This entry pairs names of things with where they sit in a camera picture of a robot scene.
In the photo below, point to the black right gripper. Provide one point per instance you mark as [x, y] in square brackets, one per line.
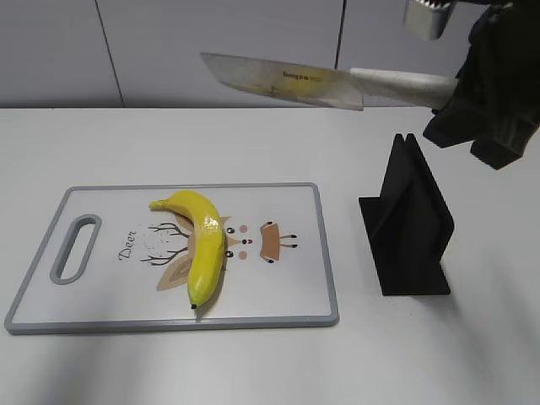
[497, 103]

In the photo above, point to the knife with speckled white handle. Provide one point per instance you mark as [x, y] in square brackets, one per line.
[328, 87]

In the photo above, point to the yellow plastic banana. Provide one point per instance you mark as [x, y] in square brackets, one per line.
[207, 262]

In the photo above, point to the black knife stand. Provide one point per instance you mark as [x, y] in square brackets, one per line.
[408, 224]

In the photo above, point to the white grey-rimmed deer cutting board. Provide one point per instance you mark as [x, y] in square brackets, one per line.
[109, 263]

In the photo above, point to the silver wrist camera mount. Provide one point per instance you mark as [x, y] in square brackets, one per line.
[427, 19]

